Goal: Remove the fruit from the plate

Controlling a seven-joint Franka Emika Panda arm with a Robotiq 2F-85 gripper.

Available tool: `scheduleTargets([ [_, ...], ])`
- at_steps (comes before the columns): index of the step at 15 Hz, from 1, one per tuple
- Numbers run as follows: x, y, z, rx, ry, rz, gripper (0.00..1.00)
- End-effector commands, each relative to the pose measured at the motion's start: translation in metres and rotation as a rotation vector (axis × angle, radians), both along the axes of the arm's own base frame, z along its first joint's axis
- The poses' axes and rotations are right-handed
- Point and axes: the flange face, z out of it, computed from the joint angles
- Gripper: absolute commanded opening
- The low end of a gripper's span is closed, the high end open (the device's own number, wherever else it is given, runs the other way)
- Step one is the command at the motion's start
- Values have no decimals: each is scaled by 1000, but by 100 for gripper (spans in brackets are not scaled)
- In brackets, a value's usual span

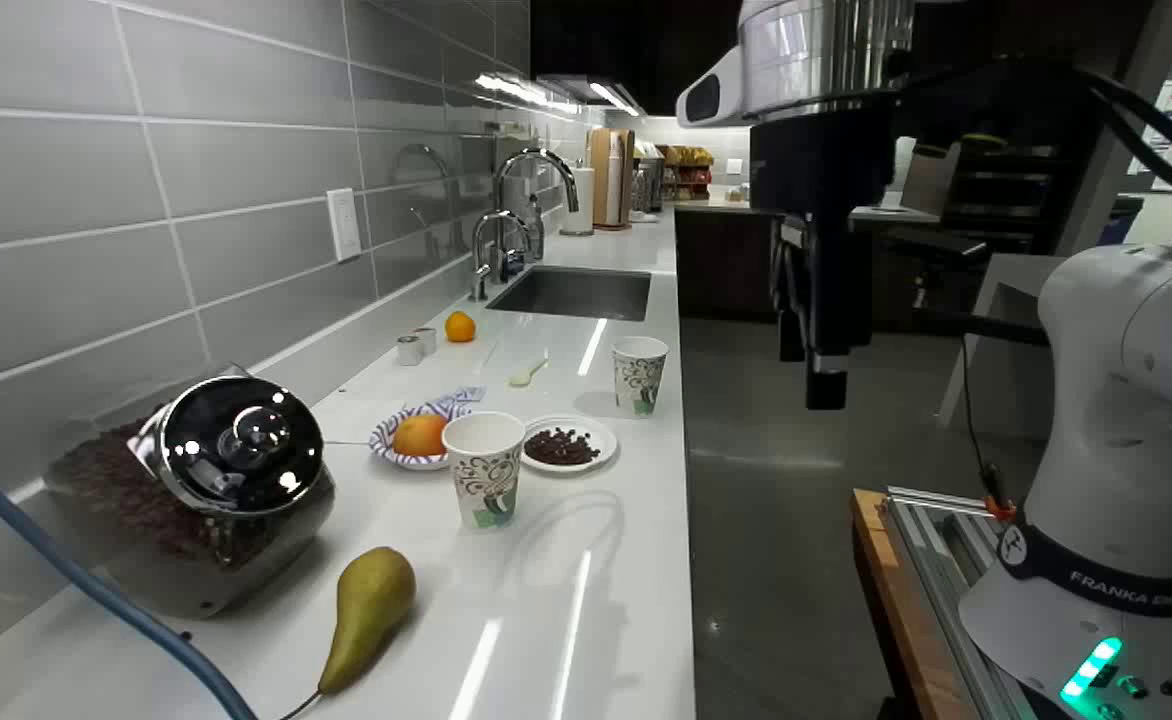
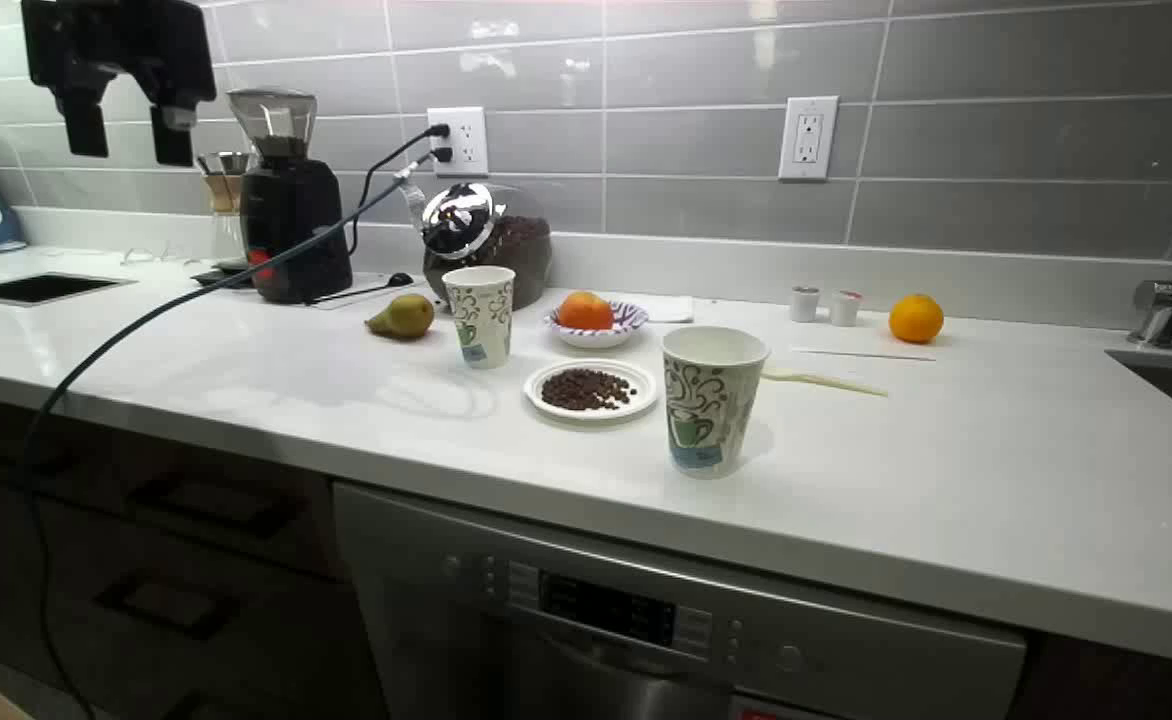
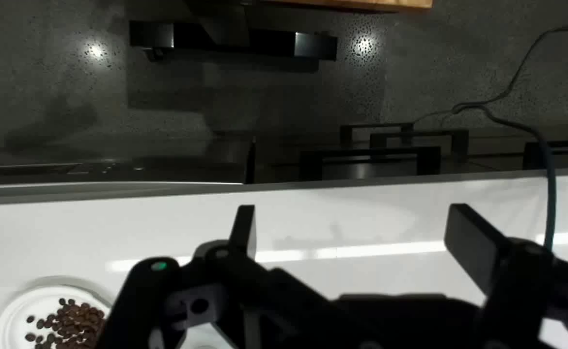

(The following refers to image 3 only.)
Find thin grey cable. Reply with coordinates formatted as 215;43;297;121
411;22;568;255

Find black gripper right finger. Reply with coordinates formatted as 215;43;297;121
444;204;510;295

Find dark drawer handle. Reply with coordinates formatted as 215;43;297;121
128;22;337;61

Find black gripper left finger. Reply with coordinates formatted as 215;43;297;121
229;206;256;258

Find white plate of coffee beans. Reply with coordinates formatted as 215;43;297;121
0;287;111;349

